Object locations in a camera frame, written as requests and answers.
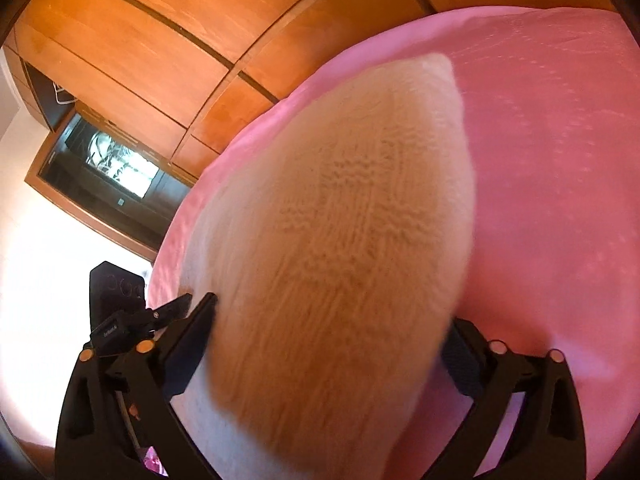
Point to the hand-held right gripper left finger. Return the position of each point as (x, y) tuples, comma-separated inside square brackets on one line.
[(187, 355)]

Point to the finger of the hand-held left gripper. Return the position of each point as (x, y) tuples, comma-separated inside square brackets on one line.
[(167, 310)]

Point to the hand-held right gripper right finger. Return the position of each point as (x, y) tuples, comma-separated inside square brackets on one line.
[(462, 367)]

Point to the white knitted sweater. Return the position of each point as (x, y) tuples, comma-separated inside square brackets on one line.
[(325, 260)]

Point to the television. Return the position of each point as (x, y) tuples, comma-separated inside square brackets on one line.
[(115, 165)]

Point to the pink blanket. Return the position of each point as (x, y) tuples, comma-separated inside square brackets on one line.
[(550, 160)]

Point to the wooden wardrobe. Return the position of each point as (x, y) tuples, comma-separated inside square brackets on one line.
[(150, 35)]

